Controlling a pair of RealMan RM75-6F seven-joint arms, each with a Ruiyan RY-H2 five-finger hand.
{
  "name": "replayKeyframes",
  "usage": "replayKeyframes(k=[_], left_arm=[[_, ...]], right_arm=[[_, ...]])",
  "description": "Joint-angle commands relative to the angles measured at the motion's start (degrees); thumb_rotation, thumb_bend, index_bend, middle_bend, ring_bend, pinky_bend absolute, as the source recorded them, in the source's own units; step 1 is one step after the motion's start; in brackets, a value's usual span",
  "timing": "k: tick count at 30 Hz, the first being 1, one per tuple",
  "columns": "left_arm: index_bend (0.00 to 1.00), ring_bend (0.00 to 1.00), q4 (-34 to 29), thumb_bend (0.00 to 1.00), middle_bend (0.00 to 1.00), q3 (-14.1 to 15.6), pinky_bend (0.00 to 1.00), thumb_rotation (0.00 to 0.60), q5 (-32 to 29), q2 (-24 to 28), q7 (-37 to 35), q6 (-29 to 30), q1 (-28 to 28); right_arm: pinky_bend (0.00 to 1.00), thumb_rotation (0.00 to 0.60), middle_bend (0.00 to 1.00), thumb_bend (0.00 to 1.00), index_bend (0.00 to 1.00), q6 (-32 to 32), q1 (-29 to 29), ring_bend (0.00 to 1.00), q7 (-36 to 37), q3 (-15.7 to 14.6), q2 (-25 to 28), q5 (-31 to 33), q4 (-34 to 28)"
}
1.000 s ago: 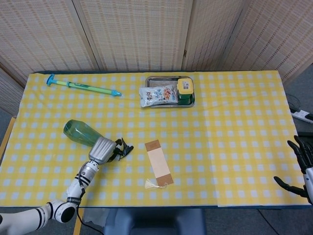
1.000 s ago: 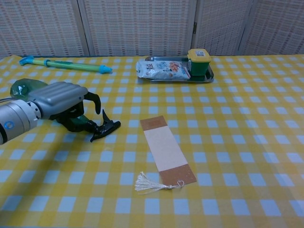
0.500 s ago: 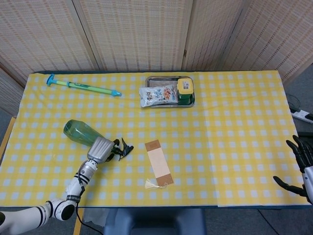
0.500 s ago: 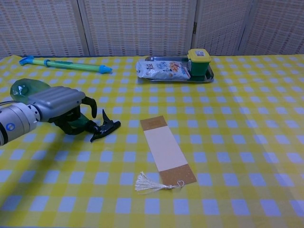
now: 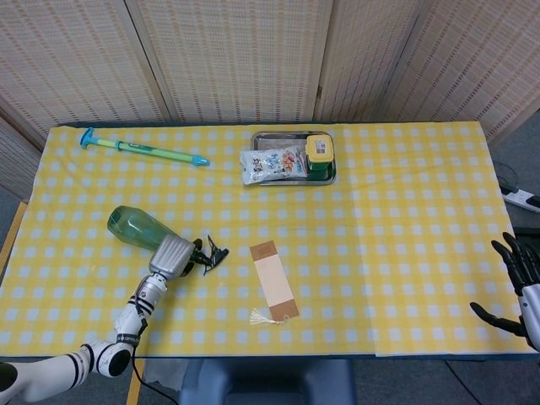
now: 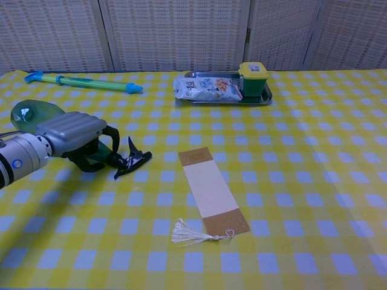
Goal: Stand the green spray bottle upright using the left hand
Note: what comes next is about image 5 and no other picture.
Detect green container yellow lid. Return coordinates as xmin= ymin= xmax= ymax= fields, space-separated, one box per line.
xmin=304 ymin=134 xmax=337 ymax=181

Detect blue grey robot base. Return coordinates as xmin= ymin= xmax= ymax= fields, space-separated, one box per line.
xmin=179 ymin=358 xmax=355 ymax=405

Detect white power strip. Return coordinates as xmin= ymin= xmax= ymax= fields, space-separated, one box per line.
xmin=500 ymin=188 xmax=540 ymax=214

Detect green blue water pump toy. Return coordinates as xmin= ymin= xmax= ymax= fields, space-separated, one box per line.
xmin=78 ymin=127 xmax=211 ymax=169

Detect white plastic sheet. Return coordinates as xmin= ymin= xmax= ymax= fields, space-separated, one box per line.
xmin=143 ymin=358 xmax=189 ymax=392

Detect yellow white checkered tablecloth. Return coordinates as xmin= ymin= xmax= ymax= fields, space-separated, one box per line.
xmin=0 ymin=121 xmax=533 ymax=359

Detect green spray bottle black trigger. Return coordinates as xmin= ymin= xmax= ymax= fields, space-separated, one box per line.
xmin=106 ymin=204 xmax=231 ymax=276

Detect metal tray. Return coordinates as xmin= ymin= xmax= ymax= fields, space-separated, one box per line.
xmin=250 ymin=130 xmax=338 ymax=186

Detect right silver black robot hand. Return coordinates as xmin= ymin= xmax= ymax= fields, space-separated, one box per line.
xmin=469 ymin=230 xmax=540 ymax=354

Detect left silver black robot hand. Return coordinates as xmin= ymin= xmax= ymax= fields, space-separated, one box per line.
xmin=148 ymin=234 xmax=212 ymax=282

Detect black power cable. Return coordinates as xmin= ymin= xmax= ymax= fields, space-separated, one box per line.
xmin=493 ymin=159 xmax=525 ymax=195

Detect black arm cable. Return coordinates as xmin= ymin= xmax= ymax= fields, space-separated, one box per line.
xmin=131 ymin=354 xmax=182 ymax=396

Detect woven folding screen panel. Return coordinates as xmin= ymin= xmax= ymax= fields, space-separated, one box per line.
xmin=0 ymin=0 xmax=174 ymax=149
xmin=124 ymin=0 xmax=334 ymax=124
xmin=0 ymin=113 xmax=43 ymax=199
xmin=314 ymin=0 xmax=423 ymax=123
xmin=379 ymin=0 xmax=540 ymax=140

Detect brown cream bookmark with tassel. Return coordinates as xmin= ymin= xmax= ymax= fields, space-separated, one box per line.
xmin=248 ymin=241 xmax=300 ymax=328

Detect white snack packet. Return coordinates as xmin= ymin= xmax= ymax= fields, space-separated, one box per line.
xmin=239 ymin=145 xmax=309 ymax=186

